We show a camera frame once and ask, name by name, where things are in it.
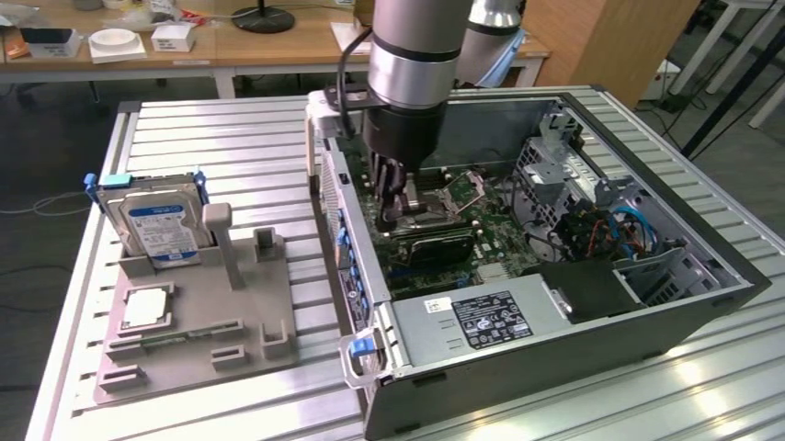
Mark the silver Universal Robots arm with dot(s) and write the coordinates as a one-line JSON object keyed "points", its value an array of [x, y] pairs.
{"points": [[417, 69]]}

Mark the hard disk with blue caddy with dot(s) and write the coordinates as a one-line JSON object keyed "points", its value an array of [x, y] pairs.
{"points": [[156, 225]]}

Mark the silver CPU chip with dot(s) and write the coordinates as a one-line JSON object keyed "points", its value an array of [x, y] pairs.
{"points": [[146, 308]]}

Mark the black round lamp base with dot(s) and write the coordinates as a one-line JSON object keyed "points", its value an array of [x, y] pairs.
{"points": [[263, 23]]}

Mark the white desk label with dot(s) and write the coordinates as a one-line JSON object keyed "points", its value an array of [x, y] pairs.
{"points": [[190, 62]]}

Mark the brown cardboard box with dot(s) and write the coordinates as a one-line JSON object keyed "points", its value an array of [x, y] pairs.
{"points": [[363, 11]]}

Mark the stack of white papers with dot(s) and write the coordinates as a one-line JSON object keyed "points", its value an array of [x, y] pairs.
{"points": [[341, 32]]}

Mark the grey cup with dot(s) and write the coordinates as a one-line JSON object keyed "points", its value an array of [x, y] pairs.
{"points": [[87, 4]]}

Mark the black power strip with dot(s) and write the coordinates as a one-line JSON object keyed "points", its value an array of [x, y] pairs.
{"points": [[672, 103]]}

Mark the white box with black lid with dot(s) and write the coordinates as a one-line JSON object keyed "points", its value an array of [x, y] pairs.
{"points": [[52, 48]]}

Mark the black slanted pole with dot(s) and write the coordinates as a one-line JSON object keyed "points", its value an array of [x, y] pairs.
{"points": [[732, 87]]}

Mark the metal disk bay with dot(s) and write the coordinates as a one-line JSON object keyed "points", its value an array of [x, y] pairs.
{"points": [[668, 275]]}

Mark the green motherboard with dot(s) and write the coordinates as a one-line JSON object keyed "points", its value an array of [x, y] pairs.
{"points": [[497, 220]]}

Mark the orange item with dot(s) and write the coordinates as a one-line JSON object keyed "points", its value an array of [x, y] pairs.
{"points": [[15, 51]]}

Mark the white desk frame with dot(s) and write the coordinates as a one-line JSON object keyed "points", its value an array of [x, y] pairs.
{"points": [[764, 110]]}

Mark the silver power supply unit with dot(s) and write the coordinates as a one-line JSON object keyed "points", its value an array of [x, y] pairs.
{"points": [[417, 331]]}

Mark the white round container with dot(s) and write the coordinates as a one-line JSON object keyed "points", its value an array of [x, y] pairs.
{"points": [[116, 46]]}

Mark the green RAM stick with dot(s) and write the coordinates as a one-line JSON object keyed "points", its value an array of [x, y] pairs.
{"points": [[166, 340]]}

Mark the blue case latch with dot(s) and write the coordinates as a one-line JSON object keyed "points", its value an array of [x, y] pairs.
{"points": [[361, 347]]}

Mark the clear plastic bag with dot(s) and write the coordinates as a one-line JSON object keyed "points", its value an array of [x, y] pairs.
{"points": [[135, 20]]}

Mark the metal drive cage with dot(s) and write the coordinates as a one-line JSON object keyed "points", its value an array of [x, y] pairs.
{"points": [[546, 184]]}

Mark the small white box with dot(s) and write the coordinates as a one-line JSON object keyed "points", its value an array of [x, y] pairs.
{"points": [[175, 41]]}

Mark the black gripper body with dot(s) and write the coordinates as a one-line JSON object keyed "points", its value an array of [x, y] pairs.
{"points": [[402, 133]]}

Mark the wooden cabinet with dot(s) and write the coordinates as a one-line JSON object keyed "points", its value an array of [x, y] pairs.
{"points": [[613, 46]]}

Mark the metal socket cover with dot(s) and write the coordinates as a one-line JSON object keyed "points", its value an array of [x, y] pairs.
{"points": [[463, 193]]}

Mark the grey parts rack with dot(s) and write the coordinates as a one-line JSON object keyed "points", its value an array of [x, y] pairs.
{"points": [[196, 298]]}

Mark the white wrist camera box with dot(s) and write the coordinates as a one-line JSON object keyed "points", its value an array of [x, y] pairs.
{"points": [[324, 115]]}

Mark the black graphics card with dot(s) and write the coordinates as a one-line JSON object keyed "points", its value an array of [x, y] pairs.
{"points": [[442, 250]]}

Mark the wooden desk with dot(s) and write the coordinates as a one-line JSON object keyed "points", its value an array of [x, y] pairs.
{"points": [[275, 50]]}

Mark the CPU socket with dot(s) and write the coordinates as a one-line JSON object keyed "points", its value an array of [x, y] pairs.
{"points": [[435, 218]]}

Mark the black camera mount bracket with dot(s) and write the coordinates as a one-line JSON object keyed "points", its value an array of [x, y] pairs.
{"points": [[358, 97]]}

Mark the black open PC case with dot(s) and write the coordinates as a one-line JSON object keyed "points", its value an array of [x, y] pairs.
{"points": [[551, 367]]}

